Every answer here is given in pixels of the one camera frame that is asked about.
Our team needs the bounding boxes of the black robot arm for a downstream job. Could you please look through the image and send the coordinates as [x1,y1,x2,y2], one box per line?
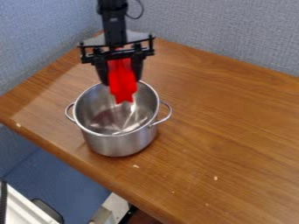
[78,0,155,86]

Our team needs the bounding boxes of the stainless steel pot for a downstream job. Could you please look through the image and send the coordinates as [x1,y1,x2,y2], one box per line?
[65,81,174,157]

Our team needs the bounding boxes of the red plastic block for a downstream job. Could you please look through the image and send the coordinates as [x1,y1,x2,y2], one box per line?
[109,59,137,103]

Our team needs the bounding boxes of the white table leg bracket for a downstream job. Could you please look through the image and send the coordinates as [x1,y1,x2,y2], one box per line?
[89,193,130,224]

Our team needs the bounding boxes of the white device with black pad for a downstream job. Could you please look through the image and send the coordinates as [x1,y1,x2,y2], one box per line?
[0,183,65,224]

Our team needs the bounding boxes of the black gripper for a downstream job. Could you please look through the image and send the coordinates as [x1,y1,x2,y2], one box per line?
[78,12,155,86]

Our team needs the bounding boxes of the black cable loop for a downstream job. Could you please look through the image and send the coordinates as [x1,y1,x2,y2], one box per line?
[0,179,10,224]

